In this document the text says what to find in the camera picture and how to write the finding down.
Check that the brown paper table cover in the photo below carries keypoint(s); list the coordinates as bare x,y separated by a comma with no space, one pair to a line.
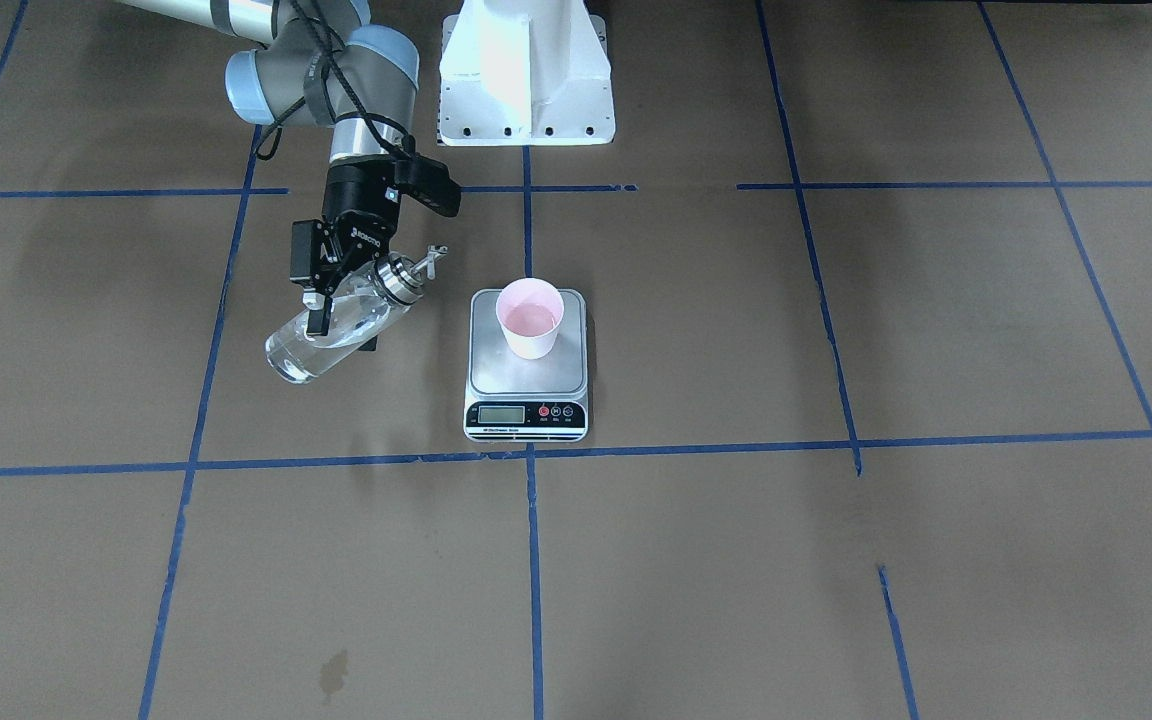
869,292

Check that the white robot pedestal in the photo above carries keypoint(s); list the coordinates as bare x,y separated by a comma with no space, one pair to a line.
525,73

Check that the silver kitchen scale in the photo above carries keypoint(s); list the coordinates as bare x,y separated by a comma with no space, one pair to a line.
512,399

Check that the clear glass sauce bottle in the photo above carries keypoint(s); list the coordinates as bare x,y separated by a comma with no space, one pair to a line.
370,301

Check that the pink cup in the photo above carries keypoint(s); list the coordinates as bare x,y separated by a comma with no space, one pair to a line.
529,312

